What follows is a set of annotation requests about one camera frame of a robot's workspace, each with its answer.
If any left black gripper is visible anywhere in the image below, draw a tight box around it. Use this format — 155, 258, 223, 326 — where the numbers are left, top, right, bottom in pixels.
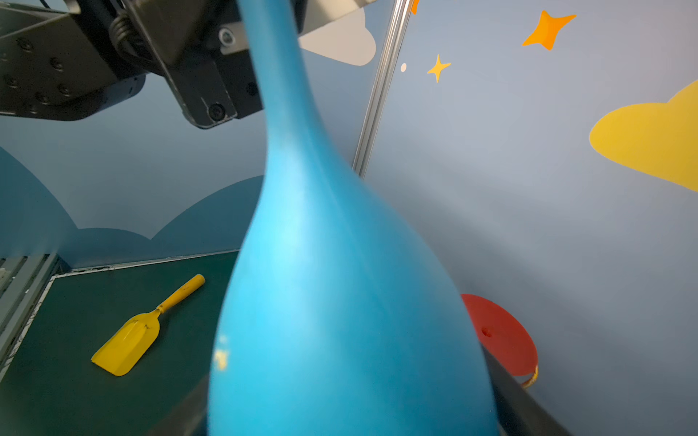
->
108, 0, 383, 131

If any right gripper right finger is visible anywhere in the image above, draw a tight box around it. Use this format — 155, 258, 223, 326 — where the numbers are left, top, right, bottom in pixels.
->
482, 347, 571, 436

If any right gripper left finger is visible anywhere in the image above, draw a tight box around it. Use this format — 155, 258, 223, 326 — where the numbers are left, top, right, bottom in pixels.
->
147, 375, 210, 436

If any blue wine glass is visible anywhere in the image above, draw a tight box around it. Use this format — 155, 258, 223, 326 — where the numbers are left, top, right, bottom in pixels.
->
207, 1, 498, 435

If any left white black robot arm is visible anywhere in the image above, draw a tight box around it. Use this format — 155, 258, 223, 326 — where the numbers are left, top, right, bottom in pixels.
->
1, 1, 376, 129

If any red wine glass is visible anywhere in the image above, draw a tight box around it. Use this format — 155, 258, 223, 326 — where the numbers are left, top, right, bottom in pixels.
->
461, 294, 539, 389

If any yellow toy shovel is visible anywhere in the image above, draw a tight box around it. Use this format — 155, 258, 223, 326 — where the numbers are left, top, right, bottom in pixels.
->
91, 274, 205, 377

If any left aluminium frame post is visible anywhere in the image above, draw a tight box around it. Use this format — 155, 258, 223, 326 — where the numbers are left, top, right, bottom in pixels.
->
353, 0, 414, 178

